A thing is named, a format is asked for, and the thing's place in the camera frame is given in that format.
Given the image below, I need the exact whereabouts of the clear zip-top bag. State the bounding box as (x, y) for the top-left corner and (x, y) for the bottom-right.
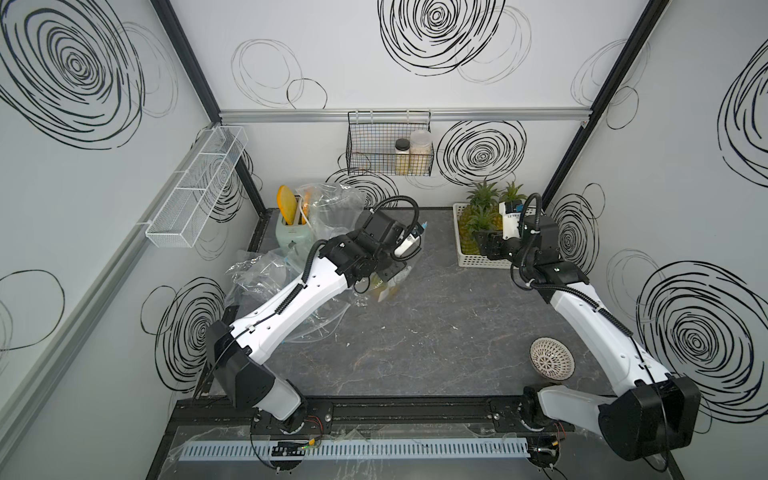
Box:
(297, 183), (366, 241)
(353, 264), (413, 307)
(226, 248), (351, 343)

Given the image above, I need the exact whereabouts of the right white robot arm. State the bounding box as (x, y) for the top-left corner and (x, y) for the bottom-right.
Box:
(467, 194), (701, 461)

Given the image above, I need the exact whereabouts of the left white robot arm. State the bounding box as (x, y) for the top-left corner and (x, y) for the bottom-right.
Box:
(205, 195), (423, 434)

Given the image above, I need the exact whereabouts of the cream perforated plastic basket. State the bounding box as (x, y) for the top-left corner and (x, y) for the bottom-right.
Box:
(452, 203), (536, 269)

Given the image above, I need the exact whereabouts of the mint green toaster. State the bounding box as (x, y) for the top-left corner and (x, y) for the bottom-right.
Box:
(276, 208), (315, 261)

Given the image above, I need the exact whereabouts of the right yellow toast slice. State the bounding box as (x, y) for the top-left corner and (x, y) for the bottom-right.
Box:
(300, 192), (311, 225)

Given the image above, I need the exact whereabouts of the yellow toast slice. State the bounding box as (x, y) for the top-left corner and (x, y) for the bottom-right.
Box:
(276, 185), (298, 225)
(300, 192), (311, 225)

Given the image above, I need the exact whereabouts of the white-lid spice jar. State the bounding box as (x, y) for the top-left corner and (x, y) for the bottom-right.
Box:
(409, 129), (433, 176)

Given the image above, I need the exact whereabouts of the left yellow toast slice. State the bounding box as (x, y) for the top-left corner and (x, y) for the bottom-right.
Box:
(276, 185), (298, 225)

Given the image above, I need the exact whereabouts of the dark-lid spice jar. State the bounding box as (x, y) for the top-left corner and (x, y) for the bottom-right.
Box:
(395, 138), (410, 176)

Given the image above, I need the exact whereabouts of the white round sink strainer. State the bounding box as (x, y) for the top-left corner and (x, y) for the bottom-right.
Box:
(529, 337), (575, 382)

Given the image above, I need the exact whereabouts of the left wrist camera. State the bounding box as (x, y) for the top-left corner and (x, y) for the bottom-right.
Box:
(392, 222), (427, 261)

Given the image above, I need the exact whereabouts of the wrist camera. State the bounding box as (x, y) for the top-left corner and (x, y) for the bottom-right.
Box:
(392, 222), (427, 261)
(498, 200), (524, 240)

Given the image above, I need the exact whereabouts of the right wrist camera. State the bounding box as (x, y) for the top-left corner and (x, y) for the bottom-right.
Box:
(498, 200), (524, 240)

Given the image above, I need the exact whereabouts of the black wire wall basket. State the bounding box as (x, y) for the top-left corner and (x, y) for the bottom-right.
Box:
(345, 110), (435, 176)

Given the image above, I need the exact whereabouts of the grey slotted cable duct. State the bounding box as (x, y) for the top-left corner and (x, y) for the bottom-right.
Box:
(179, 438), (530, 462)

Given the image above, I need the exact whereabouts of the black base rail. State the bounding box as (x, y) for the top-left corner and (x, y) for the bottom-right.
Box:
(164, 393), (600, 438)

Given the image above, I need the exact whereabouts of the white mesh wall shelf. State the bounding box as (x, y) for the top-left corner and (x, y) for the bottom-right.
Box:
(145, 125), (248, 248)

